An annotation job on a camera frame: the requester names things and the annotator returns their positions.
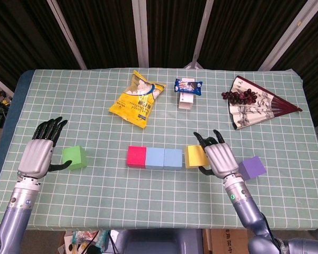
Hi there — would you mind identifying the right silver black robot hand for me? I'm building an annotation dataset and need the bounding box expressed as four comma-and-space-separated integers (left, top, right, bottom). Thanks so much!
192, 129, 239, 178

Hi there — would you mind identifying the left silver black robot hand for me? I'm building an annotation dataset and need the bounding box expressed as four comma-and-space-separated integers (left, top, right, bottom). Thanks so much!
17, 116, 73, 178

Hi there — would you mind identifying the yellow foam cube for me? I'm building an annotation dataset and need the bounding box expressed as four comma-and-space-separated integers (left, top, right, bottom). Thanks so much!
184, 144, 210, 169

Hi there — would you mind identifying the light blue foam cube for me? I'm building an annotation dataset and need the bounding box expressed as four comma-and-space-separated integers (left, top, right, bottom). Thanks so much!
145, 147, 165, 170
163, 148, 183, 170

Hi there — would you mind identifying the pink foam cube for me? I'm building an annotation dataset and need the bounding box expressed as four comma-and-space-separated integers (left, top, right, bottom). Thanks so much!
126, 146, 147, 169

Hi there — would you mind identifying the purple foam cube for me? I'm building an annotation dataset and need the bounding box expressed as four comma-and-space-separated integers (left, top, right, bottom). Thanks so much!
235, 156, 268, 182

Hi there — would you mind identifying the green foam cube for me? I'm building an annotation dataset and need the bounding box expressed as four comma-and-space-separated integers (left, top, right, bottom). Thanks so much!
61, 145, 87, 170

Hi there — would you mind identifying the painted paper folding fan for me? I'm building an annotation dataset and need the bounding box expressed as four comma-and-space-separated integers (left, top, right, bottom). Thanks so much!
227, 75, 303, 131

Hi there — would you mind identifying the blue table pad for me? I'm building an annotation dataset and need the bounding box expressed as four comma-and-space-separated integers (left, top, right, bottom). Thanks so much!
0, 70, 34, 173

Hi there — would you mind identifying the dark red grape bunch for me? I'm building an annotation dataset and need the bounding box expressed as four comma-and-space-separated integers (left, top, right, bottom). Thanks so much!
221, 89, 258, 105

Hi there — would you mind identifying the white open cardboard box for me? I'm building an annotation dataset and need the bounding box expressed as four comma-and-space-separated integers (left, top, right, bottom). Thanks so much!
178, 77, 196, 110

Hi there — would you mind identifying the blue cookie packet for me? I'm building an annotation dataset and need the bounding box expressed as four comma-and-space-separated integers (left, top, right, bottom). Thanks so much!
174, 78, 204, 96

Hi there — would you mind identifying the brown cardboard box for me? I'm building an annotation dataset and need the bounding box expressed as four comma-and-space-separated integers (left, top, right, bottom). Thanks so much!
209, 229, 250, 254

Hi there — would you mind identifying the colourful printed bag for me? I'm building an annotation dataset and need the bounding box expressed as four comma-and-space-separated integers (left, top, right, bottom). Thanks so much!
58, 230, 109, 254

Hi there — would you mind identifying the green checkered tablecloth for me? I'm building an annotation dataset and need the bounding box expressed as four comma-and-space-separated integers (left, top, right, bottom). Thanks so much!
0, 68, 318, 231

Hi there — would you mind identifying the yellow snack bag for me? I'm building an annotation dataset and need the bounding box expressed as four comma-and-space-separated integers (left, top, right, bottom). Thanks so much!
108, 69, 167, 130

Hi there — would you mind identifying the blue-grey robot torso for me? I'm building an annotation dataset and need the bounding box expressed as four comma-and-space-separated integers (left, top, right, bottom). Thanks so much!
116, 229, 204, 254

